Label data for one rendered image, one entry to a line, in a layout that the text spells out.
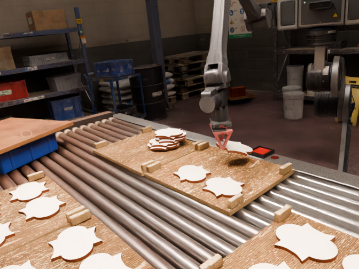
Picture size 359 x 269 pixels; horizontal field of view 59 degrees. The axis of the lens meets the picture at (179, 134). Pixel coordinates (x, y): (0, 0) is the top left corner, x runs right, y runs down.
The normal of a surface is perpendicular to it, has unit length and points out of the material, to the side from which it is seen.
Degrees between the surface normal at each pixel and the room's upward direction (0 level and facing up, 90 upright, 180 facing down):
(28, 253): 0
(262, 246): 0
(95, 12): 90
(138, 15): 90
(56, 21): 88
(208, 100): 90
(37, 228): 0
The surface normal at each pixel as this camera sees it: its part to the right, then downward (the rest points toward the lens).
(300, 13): -0.50, 0.32
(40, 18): 0.61, 0.15
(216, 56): -0.52, -0.19
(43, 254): -0.10, -0.94
